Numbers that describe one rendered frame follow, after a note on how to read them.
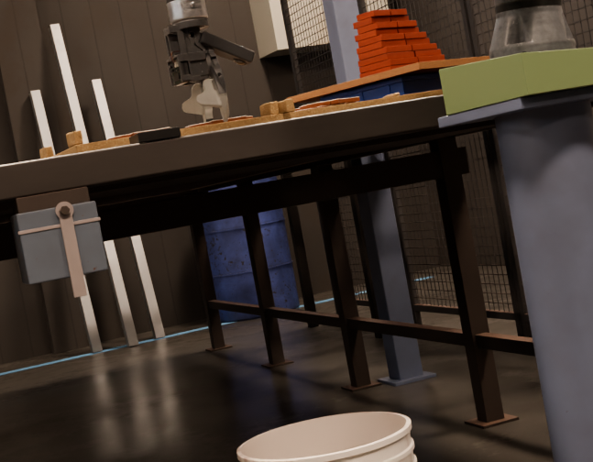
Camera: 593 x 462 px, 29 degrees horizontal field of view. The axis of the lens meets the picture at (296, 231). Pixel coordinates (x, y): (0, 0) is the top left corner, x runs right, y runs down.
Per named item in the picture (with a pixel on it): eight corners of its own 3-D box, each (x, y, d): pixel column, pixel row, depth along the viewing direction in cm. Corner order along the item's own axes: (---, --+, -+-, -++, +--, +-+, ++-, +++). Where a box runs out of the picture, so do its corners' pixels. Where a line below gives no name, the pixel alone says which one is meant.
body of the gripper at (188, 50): (171, 90, 227) (159, 29, 227) (212, 84, 231) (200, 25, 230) (183, 84, 220) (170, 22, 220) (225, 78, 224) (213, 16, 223)
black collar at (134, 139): (181, 136, 201) (179, 126, 201) (138, 142, 199) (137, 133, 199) (170, 140, 208) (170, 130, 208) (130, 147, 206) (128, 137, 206)
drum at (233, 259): (280, 303, 808) (258, 175, 805) (314, 305, 754) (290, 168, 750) (202, 321, 785) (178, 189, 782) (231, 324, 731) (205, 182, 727)
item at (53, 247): (115, 290, 194) (95, 184, 193) (32, 306, 189) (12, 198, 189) (103, 288, 205) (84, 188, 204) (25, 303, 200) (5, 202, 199)
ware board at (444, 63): (539, 57, 317) (538, 50, 317) (420, 69, 283) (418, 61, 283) (407, 90, 354) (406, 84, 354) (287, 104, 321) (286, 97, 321)
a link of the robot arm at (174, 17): (197, 3, 230) (210, -6, 222) (202, 26, 230) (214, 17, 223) (161, 7, 227) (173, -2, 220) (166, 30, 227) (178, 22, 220)
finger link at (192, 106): (181, 128, 232) (178, 84, 228) (208, 124, 234) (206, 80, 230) (186, 133, 230) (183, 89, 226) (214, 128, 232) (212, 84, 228)
